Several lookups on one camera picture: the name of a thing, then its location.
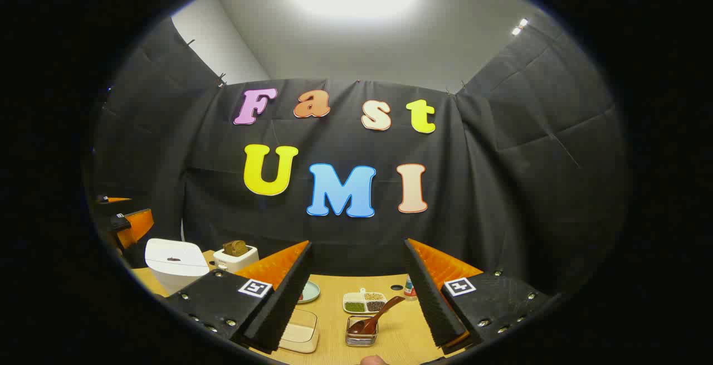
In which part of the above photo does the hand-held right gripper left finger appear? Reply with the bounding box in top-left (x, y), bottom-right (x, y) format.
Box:
top-left (166, 241), bottom-right (312, 353)

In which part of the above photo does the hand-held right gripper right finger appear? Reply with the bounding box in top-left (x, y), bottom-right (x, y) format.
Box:
top-left (404, 238), bottom-right (552, 354)

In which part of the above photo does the white rice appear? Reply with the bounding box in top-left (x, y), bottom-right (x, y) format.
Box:
top-left (281, 325), bottom-right (315, 346)

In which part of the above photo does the wooden spoon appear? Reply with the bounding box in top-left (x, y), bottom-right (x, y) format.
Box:
top-left (349, 296), bottom-right (406, 337)

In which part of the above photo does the white rice cooker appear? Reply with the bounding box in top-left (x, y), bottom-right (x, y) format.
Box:
top-left (145, 238), bottom-right (210, 296)

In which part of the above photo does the metal wire chopstick holder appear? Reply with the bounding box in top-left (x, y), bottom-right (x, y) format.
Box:
top-left (345, 315), bottom-right (379, 347)

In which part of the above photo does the clear rice container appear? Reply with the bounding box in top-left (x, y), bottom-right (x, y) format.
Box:
top-left (277, 308), bottom-right (320, 354)

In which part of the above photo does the light green plate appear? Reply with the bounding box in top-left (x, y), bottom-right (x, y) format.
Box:
top-left (297, 281), bottom-right (321, 304)

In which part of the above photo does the white toaster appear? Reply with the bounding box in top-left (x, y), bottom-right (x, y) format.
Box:
top-left (213, 245), bottom-right (260, 274)

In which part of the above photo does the white divided dish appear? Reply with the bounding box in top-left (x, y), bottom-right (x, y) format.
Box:
top-left (343, 288), bottom-right (387, 314)

